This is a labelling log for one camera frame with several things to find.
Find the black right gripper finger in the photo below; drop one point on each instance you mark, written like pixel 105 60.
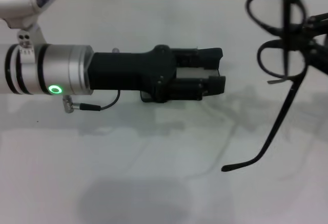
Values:
pixel 320 57
pixel 319 25

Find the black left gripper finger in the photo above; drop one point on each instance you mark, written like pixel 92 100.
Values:
pixel 212 85
pixel 210 57

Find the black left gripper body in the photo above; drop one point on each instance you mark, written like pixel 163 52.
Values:
pixel 128 71

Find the black glasses case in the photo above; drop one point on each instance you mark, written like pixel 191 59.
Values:
pixel 194 71

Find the black glasses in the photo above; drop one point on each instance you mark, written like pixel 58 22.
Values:
pixel 286 29

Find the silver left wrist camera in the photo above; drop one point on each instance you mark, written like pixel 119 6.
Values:
pixel 20 1

